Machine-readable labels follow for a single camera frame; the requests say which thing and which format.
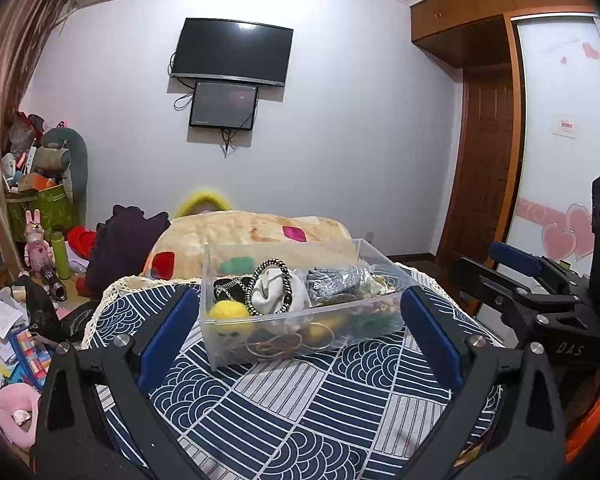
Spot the red soft item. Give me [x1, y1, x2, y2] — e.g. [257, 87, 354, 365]
[66, 226, 98, 256]

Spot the brown wooden door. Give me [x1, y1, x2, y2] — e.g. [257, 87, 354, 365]
[437, 67, 513, 266]

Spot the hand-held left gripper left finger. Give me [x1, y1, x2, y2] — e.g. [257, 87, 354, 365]
[32, 287, 201, 480]

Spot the yellow pom ball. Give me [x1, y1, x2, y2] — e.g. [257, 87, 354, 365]
[207, 300, 255, 341]

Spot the pink plush toy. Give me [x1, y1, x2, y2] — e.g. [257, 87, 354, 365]
[0, 384, 43, 448]

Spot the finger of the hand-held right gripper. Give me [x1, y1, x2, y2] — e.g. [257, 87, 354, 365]
[489, 241, 571, 291]
[452, 256, 588, 333]

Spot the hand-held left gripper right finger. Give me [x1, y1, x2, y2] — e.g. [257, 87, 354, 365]
[400, 287, 567, 480]

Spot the white cloth pouch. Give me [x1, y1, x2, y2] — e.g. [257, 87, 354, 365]
[257, 267, 311, 316]

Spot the dark red plastic bag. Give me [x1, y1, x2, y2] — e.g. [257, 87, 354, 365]
[7, 112, 46, 148]

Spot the green bottle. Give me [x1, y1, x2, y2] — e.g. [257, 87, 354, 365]
[50, 231, 72, 280]

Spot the orange object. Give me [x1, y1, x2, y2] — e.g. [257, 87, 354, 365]
[562, 395, 600, 461]

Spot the striped brown curtain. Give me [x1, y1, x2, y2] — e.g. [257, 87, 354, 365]
[0, 0, 81, 261]

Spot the black flashlight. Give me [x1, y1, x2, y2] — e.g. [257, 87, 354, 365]
[42, 267, 68, 303]

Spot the pink rabbit toy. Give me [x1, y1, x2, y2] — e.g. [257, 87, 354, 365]
[24, 210, 53, 278]

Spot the grey glittery cloth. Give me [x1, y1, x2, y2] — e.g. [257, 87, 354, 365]
[307, 266, 366, 306]

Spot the navy patterned cloth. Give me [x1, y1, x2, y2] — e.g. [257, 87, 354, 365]
[87, 265, 506, 480]

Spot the grey stuffed animal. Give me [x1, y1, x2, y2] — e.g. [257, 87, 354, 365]
[40, 127, 88, 201]

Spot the colourful pencil case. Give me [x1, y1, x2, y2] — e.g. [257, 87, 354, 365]
[7, 327, 53, 386]

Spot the pile of papers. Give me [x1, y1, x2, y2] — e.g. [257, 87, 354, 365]
[0, 280, 56, 391]

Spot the orange patterned pillow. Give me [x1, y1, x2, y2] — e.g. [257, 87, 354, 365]
[140, 212, 356, 281]

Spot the floral fabric scrunchie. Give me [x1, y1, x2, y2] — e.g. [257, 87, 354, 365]
[355, 272, 398, 301]

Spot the dark purple cloth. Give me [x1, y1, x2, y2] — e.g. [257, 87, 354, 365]
[86, 204, 172, 301]

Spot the clear plastic storage box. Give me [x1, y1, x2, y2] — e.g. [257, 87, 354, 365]
[201, 237, 415, 373]

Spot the small black wall monitor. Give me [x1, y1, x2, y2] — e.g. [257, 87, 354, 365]
[188, 80, 259, 132]

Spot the green storage box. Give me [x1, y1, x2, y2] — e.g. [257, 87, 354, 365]
[6, 184, 76, 243]

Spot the wooden overhead cabinet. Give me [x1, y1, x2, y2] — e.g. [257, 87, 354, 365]
[410, 0, 596, 68]

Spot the wall-mounted black television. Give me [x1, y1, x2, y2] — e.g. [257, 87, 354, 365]
[169, 17, 295, 87]

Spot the white sliding wardrobe door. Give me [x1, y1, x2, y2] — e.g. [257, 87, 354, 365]
[500, 12, 600, 271]

